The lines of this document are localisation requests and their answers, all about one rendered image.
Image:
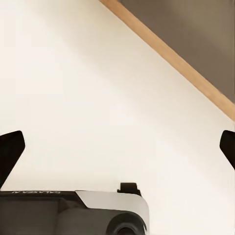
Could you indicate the cabinet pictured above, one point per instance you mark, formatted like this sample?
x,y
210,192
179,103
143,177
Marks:
x,y
202,32

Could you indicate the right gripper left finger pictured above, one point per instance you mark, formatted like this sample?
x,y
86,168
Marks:
x,y
12,146

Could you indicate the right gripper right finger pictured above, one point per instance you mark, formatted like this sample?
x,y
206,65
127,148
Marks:
x,y
227,146

